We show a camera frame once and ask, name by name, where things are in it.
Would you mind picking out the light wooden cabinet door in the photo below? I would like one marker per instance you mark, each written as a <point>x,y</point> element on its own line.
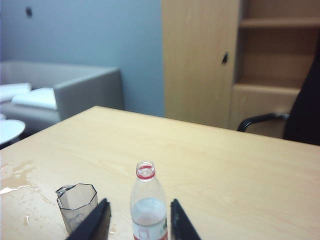
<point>195,62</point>

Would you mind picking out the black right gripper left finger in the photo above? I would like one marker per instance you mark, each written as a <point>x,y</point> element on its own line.
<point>96,222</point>

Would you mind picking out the white sofa cushion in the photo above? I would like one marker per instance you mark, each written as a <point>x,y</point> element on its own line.
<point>37,98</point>
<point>12,91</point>

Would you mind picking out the black office chair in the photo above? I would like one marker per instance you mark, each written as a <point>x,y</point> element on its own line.
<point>305,112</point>

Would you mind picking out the grey sofa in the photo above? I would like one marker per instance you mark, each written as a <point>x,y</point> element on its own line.
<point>82,92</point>

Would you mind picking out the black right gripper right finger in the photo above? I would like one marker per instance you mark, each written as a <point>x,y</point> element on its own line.
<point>180,225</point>

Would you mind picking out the round white side table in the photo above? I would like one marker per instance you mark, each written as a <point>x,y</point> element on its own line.
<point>10,130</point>

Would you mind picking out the small black wall fixture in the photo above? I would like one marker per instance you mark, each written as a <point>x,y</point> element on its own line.
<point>29,11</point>

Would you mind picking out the clear faceted plastic mug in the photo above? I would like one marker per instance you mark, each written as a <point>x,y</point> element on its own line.
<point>75,200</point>

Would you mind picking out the clear water bottle red label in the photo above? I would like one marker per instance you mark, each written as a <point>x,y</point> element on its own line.
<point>147,200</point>

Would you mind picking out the spilled water puddle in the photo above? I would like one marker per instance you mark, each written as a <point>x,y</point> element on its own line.
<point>17,175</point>

